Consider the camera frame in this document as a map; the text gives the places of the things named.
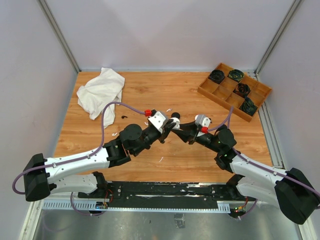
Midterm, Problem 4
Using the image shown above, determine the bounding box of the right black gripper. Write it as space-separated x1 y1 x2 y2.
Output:
172 120 222 154

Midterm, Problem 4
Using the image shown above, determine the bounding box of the white round charging case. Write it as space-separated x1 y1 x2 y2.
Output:
170 117 180 130

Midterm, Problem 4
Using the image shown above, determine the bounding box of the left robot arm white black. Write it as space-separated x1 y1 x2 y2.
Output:
23 118 179 202

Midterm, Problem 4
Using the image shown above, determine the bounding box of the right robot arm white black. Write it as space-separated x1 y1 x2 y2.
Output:
173 121 320 225

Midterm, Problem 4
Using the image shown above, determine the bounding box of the black round charging case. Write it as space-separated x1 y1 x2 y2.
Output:
171 112 181 119

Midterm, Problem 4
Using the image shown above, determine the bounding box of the wooden compartment tray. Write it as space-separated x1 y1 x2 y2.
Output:
197 63 272 122

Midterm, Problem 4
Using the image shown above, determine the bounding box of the black rolled item far left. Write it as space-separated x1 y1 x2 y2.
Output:
208 69 225 84

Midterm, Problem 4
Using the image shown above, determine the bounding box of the blue green rolled item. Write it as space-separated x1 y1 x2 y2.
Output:
239 97 258 116

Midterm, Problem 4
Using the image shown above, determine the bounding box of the dark red rolled item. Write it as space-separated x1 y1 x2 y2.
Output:
233 83 251 98

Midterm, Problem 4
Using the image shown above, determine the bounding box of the white crumpled cloth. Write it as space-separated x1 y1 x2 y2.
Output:
76 67 125 120

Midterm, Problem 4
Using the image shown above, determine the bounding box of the green black rolled item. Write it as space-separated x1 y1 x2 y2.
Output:
228 69 245 83

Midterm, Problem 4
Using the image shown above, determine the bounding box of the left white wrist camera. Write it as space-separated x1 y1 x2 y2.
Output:
147 111 169 134

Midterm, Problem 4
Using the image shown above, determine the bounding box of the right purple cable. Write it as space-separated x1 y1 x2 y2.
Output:
206 106 320 221

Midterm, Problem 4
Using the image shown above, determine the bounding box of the purple cable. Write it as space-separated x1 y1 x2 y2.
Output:
11 101 148 217
206 106 320 221

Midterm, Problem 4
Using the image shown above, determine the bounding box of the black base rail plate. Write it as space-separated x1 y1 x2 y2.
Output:
76 181 246 207

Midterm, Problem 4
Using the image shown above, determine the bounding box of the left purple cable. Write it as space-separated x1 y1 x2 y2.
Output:
11 101 148 217

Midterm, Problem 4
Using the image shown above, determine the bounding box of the grey slotted cable duct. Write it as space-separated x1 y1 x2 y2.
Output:
42 200 231 214

